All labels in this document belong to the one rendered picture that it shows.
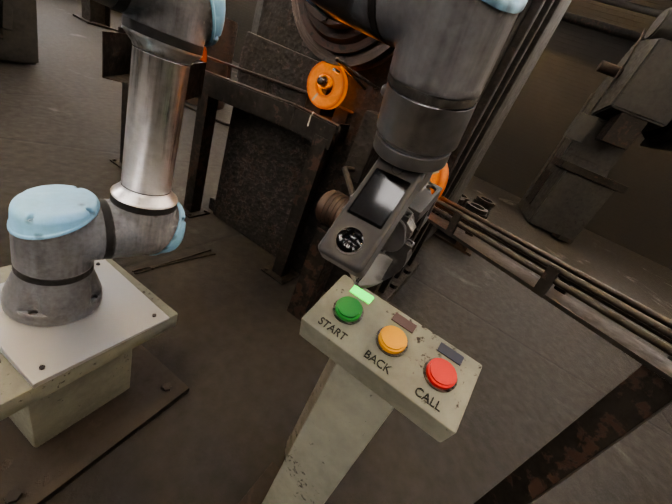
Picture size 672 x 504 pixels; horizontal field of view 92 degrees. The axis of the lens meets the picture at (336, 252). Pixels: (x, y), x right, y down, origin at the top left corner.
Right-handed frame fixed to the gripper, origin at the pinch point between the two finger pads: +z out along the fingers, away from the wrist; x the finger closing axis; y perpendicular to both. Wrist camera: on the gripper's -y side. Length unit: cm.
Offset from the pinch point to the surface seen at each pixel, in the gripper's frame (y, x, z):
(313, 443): -11.7, -5.5, 28.3
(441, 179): 54, 5, 12
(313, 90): 74, 64, 14
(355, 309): 0.1, -0.9, 5.5
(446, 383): -1.3, -15.9, 5.6
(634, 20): 719, -43, 19
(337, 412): -8.3, -6.3, 19.0
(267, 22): 92, 104, 5
